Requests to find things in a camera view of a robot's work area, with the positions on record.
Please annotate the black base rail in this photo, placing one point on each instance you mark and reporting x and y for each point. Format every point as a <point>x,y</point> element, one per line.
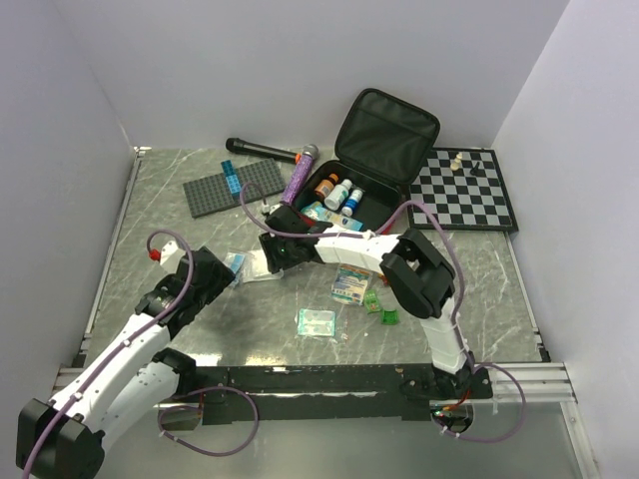
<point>305,392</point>

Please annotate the purple glitter toy microphone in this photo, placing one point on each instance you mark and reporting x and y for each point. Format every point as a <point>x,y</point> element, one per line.
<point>304,162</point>

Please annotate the white chess piece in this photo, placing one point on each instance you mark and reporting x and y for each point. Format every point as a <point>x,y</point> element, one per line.
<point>456,162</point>

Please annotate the bag of alcohol wipes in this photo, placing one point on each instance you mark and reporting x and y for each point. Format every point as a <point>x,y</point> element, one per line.
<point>249,266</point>

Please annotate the plaster box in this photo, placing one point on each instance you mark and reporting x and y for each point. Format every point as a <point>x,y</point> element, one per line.
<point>350,284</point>

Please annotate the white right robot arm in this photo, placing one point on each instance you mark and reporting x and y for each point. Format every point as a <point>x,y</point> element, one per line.
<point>423,282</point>

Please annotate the black white chessboard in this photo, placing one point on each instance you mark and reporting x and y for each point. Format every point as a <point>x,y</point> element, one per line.
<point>461,201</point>

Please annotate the red medicine kit case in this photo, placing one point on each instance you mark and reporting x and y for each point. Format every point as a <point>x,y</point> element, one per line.
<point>381,147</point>

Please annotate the black chess piece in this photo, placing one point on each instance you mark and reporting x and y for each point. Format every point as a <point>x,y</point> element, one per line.
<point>476,169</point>

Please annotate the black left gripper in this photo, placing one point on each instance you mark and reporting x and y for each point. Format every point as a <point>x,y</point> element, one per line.
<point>221,276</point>

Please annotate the black microphone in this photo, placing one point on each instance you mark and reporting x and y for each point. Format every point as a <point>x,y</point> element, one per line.
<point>241,147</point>

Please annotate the white plastic medicine bottle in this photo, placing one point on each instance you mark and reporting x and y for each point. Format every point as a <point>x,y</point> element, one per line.
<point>338,195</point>

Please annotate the green curved toy brick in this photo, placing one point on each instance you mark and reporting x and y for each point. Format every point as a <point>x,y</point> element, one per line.
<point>389,317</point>

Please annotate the green wind oil packet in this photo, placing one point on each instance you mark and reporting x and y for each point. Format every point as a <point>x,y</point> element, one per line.
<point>371,302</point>

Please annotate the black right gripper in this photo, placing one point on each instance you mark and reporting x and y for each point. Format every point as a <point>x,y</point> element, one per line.
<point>275,260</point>

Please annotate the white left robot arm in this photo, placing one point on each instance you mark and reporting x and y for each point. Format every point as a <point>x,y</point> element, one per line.
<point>69,435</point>

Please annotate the blue white bandage roll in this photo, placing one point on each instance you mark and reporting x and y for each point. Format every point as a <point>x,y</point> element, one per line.
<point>352,202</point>

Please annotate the blue toy bricks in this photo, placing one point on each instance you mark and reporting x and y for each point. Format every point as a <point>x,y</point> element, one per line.
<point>232,179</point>

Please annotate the grey brick baseplate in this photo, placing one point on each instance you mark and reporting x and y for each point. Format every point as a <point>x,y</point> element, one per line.
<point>221,192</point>

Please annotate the blue cotton swab pouch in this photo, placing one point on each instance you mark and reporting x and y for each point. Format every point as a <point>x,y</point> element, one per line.
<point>318,212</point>

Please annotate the brown bottle orange cap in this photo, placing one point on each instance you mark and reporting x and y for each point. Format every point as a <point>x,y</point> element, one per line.
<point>325,187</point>

